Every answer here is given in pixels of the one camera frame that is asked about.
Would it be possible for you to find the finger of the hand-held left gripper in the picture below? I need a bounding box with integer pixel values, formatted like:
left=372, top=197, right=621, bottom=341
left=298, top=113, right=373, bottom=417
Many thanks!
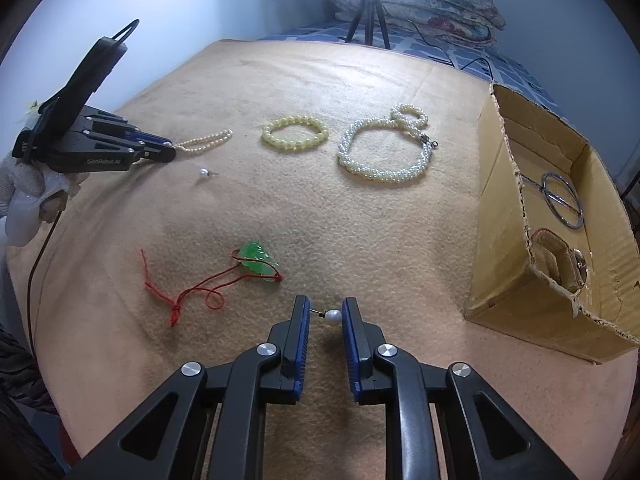
left=65, top=131, right=177, bottom=164
left=79, top=107, right=174, bottom=148

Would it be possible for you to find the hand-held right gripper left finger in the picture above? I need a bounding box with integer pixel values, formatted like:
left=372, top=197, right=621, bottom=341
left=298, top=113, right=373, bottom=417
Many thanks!
left=65, top=295, right=313, bottom=480

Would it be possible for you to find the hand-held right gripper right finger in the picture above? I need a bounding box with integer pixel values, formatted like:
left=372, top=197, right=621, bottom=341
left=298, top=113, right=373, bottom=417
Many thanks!
left=341, top=297, right=581, bottom=480

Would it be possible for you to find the thin pearl strand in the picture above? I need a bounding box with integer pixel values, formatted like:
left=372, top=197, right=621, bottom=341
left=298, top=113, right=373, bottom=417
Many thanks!
left=172, top=129, right=234, bottom=156

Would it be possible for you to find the green pendant with red cord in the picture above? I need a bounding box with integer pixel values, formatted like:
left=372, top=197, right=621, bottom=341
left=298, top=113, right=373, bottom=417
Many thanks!
left=139, top=242, right=285, bottom=327

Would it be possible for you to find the yellow bead bracelet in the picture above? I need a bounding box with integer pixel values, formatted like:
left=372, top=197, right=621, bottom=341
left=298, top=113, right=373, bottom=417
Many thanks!
left=261, top=115, right=330, bottom=151

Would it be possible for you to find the cardboard box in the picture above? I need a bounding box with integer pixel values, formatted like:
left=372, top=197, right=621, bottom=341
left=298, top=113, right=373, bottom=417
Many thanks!
left=462, top=81, right=640, bottom=365

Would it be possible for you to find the thick white pearl necklace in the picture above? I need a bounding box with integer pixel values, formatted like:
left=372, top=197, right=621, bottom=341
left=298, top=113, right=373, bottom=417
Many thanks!
left=337, top=102, right=440, bottom=184

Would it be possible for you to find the person's left hand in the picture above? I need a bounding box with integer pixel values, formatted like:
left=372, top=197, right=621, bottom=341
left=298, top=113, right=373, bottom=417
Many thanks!
left=0, top=152, right=83, bottom=248

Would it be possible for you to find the black tripod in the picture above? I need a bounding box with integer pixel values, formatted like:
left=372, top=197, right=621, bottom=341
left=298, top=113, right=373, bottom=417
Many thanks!
left=344, top=0, right=392, bottom=51

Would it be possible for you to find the dark knitted cloth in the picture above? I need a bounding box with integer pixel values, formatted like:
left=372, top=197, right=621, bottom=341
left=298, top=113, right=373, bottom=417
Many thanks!
left=0, top=322, right=67, bottom=480

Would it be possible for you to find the blue checked bedsheet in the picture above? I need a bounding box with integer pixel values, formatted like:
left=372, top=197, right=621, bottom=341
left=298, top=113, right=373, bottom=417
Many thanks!
left=257, top=19, right=567, bottom=112

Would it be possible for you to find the folded floral quilt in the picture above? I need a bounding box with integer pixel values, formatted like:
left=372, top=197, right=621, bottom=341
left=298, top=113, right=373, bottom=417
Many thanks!
left=327, top=0, right=507, bottom=51

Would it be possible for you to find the dark gripper cable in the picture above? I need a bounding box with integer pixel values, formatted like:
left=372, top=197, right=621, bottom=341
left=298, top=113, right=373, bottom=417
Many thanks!
left=27, top=206, right=64, bottom=362

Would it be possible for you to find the brown bracelet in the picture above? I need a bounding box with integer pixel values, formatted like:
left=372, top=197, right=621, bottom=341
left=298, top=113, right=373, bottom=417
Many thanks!
left=530, top=228, right=590, bottom=295

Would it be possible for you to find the black power cable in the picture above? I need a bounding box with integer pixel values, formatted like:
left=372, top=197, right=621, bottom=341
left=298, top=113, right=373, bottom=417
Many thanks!
left=367, top=0, right=497, bottom=84

